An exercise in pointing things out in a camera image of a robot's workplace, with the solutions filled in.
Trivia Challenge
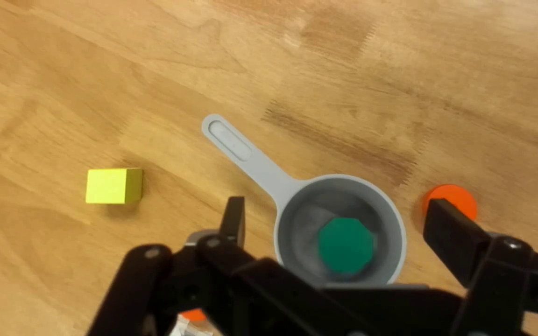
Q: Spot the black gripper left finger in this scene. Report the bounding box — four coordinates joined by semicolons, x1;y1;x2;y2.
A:
87;194;322;336

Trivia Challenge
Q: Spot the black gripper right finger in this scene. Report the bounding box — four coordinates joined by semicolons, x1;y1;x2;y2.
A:
423;198;538;336

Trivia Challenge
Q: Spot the green octagonal block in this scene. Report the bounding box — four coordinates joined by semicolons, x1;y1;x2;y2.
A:
318;216;376;276

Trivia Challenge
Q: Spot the grey plastic pot with handle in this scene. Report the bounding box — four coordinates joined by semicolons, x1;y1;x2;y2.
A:
202;114;408;287

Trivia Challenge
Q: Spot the red-orange cube block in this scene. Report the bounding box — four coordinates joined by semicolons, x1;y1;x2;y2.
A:
182;308;208;323

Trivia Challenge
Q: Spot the small orange round block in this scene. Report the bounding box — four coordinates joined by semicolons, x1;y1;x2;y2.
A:
423;183;479;224

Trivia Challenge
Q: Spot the yellow cube block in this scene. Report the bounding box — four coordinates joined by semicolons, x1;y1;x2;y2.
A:
85;168;145;205

